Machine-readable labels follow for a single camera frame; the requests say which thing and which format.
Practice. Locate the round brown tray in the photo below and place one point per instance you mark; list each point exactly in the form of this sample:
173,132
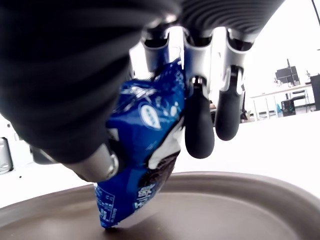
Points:
212,212

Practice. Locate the black computer tower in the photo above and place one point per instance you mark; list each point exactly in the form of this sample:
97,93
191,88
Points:
288,108

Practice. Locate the black computer monitor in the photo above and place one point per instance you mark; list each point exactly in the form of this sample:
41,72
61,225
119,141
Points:
286,75

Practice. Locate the grey appliance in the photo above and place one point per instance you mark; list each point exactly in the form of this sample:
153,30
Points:
5,156

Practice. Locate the blue Oreo packet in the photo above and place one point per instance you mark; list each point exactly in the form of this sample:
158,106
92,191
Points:
140,150

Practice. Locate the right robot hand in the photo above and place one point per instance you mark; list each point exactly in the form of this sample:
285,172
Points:
62,62

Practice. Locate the white office desk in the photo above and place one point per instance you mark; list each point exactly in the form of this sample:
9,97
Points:
272,93

